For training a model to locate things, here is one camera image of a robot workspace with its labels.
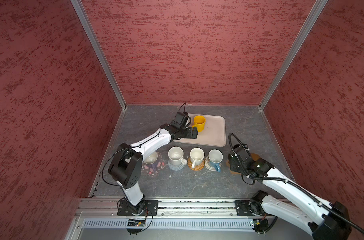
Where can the brown round wooden coaster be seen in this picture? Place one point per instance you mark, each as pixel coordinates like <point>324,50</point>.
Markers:
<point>255,157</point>

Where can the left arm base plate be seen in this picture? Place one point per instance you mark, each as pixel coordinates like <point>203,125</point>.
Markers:
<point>145,207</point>

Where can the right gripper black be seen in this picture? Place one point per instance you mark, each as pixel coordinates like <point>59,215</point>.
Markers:
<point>232,165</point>

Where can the aluminium mounting rail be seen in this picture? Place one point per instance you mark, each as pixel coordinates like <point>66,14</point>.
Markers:
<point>167,208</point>

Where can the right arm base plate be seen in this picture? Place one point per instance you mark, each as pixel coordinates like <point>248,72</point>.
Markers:
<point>245,208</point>

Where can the brown paw coaster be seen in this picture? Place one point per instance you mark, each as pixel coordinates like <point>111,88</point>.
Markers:
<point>232,172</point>

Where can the beige serving tray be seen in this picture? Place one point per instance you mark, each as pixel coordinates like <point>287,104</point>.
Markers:
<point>213,134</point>

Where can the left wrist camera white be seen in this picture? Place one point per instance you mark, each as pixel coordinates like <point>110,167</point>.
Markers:
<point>182,119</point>

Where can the grey round coaster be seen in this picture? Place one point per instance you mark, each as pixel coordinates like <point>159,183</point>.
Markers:
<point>175,167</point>

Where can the brown woven rattan coaster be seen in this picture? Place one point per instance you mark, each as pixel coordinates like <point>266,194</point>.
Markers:
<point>197,167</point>

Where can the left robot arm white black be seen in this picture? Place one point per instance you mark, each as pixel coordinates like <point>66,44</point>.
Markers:
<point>126,162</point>

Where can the beige woven spiral coaster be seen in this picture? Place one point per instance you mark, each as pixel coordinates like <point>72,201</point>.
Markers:
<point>210,165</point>

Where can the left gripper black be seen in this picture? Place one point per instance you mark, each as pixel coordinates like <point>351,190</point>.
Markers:
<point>189,135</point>

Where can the white mug purple band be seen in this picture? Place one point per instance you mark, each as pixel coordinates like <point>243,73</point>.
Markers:
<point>151,163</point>

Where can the yellow mug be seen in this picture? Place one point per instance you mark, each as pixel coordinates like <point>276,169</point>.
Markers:
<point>199,123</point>

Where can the light blue mug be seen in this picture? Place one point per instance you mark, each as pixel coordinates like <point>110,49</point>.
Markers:
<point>216,157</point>

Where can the pink flower coaster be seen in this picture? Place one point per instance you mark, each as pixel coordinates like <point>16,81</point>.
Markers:
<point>161,165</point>

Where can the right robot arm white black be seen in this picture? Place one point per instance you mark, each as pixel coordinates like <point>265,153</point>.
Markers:
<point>319,218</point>

